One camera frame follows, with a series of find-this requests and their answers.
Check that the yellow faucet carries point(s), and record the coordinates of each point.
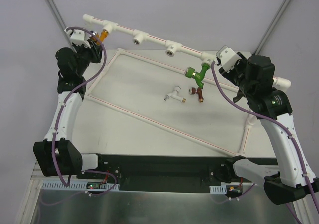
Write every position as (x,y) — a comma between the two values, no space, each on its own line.
(101,37)

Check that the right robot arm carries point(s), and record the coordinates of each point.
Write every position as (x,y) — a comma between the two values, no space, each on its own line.
(257,97)

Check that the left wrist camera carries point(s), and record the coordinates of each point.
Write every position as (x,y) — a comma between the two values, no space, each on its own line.
(78,37)

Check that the dark red faucet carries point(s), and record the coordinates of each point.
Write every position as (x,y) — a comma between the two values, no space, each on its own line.
(197,91)

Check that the white pipe frame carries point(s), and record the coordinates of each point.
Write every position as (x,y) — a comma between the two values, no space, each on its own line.
(171,48)

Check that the green faucet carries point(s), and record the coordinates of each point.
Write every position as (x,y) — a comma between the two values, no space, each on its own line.
(198,76)

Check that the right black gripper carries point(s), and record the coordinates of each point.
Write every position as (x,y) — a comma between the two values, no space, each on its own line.
(234,70)

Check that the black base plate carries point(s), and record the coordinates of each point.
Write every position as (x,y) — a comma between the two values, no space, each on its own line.
(158,173)

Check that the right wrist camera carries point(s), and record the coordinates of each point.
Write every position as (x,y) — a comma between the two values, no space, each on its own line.
(228,57)

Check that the right cable duct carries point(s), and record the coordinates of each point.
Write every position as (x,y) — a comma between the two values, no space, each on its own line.
(225,189)

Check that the left cable duct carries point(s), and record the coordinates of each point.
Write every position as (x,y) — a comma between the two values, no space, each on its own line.
(80,186)

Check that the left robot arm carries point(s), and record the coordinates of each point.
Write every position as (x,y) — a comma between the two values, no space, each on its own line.
(56,154)

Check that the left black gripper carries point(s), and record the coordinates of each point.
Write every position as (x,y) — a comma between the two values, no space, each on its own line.
(92,48)

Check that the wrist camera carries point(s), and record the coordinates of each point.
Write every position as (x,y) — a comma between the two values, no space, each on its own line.
(78,37)
(228,57)

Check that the white faucet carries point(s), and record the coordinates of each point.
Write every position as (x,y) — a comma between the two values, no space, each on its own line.
(175,95)

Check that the cable duct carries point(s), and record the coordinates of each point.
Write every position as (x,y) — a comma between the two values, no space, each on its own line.
(80,186)
(225,189)

